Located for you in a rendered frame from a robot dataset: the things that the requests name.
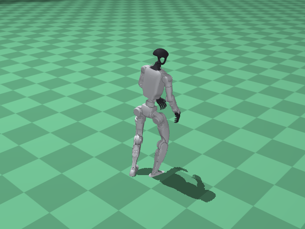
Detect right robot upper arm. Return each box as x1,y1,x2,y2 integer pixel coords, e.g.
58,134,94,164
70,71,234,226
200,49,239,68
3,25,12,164
162,73,173,102

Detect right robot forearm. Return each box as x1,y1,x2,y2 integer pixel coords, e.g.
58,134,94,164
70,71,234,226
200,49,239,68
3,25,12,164
169,95,180,114

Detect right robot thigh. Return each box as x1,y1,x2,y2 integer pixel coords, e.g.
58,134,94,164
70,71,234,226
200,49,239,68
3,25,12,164
152,111,169,149

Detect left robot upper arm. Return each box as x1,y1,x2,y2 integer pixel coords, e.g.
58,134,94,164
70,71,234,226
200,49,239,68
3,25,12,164
138,65,149,88

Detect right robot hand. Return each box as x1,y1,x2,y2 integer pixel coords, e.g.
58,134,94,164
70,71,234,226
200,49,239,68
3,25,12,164
174,112,181,123

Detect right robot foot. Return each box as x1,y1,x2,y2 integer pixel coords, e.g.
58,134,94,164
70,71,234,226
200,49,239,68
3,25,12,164
149,170,164,177

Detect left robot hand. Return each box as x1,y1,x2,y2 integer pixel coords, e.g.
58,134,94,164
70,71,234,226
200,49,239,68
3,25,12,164
156,97,167,109

